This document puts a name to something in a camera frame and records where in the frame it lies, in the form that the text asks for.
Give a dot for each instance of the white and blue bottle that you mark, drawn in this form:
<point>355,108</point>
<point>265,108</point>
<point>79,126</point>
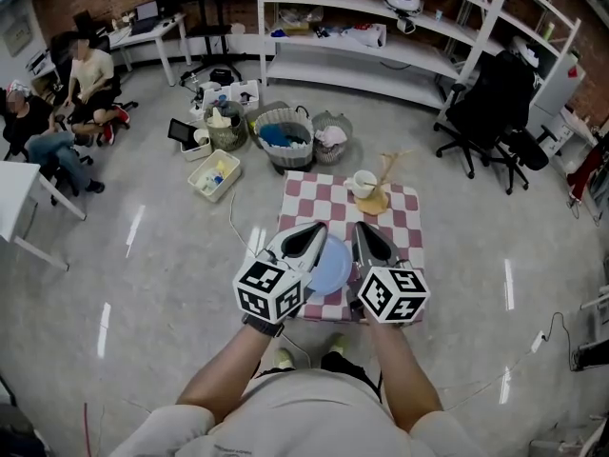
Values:
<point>209,179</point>

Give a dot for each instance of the black office chair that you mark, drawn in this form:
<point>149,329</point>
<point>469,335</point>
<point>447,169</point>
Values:
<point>528,152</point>
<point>495,98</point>

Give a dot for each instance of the black shorts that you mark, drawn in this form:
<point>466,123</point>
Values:
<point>342,367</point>

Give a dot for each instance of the pink cloth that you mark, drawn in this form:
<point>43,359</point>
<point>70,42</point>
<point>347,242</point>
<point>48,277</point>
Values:
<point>331,136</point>

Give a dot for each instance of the white cup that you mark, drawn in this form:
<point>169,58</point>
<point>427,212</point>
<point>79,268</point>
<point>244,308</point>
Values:
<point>202,136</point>

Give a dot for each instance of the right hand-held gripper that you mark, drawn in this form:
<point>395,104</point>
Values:
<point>404,284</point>

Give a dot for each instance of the pale green sneaker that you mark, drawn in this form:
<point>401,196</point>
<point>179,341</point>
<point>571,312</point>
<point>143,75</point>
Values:
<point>338,343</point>
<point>285,357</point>

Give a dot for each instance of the white open crate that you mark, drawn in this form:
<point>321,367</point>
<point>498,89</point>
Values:
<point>246,94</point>
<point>216,100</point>

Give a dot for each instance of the white t-shirt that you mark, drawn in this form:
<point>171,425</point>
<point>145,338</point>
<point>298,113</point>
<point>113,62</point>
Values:
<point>304,417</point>

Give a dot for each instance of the open laptop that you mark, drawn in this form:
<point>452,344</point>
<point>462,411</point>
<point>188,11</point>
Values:
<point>145,14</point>

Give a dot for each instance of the long white storage bin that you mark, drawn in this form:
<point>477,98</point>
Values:
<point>223,188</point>

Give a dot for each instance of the wooden mug tree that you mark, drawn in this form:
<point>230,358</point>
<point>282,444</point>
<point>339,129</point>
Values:
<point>373,204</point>

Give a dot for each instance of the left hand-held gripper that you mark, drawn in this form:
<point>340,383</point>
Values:
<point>259,279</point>

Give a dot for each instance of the white cabinet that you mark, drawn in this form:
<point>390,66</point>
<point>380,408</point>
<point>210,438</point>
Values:
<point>559,84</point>

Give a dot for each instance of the grey woven basket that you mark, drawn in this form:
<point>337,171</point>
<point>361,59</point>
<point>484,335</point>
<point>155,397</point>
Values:
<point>285,157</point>

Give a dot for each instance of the white shelving unit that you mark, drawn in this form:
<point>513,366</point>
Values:
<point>361,48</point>

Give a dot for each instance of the person's left forearm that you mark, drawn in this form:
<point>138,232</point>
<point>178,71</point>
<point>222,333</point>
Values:
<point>223,374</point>

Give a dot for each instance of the blue cloth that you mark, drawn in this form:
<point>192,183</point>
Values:
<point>278,135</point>

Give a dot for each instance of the blue plate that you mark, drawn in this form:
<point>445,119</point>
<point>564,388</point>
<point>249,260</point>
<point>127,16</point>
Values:
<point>333,267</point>

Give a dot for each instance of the green wicker basket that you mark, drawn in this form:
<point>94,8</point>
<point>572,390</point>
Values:
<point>227,136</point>

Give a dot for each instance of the white desk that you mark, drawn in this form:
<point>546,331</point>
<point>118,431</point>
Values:
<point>143,36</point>
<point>14,193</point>

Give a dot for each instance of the yellow packet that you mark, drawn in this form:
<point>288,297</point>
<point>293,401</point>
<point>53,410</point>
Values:
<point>224,165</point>

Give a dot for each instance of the white mug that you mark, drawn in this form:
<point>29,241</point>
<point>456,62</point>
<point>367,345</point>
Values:
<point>364,182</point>

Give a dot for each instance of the small white storage bin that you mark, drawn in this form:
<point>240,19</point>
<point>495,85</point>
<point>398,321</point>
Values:
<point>196,152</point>

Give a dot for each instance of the person's right forearm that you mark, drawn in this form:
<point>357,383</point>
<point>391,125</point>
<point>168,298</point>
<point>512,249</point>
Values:
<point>404,374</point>

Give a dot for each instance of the black tablet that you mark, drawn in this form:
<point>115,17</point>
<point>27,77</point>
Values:
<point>180,131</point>

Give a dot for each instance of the white side table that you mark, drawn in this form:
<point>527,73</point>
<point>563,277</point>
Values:
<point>573,131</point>

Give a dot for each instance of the red white checkered tablecloth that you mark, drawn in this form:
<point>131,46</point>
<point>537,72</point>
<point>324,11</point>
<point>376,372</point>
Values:
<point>314,198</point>

